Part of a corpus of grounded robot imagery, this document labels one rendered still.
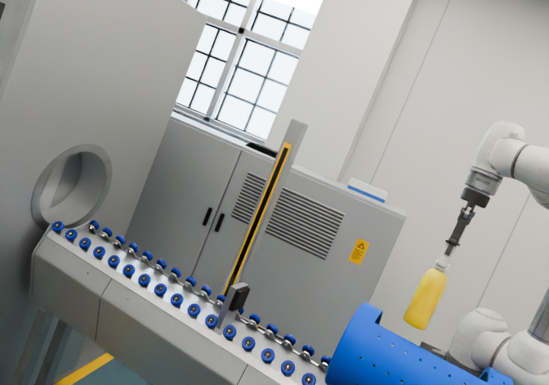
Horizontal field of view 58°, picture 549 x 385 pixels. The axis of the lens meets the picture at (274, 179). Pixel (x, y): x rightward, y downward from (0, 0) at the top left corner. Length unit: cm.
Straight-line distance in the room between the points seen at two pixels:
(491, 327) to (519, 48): 279
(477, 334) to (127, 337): 129
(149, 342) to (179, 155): 166
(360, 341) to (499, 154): 66
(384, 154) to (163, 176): 187
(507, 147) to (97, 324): 152
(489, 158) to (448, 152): 277
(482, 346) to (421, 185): 233
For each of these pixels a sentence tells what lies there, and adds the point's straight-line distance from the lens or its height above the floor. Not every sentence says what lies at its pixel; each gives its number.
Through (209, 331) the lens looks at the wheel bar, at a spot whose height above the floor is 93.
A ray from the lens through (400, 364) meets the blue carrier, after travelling 155.
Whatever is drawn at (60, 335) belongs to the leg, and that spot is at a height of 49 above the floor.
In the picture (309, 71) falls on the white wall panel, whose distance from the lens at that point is 409.
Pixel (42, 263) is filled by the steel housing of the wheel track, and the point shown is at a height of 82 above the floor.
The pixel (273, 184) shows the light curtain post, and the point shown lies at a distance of 205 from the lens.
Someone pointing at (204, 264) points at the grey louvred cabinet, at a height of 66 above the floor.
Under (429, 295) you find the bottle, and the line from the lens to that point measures 153.
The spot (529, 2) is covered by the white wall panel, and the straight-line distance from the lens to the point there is 455.
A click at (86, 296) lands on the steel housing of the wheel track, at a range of 202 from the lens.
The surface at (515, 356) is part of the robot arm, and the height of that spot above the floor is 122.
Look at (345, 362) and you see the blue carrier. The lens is 157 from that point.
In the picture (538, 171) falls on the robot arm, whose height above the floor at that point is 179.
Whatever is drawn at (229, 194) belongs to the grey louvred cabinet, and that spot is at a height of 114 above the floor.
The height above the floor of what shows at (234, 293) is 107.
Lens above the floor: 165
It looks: 6 degrees down
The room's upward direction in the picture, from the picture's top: 22 degrees clockwise
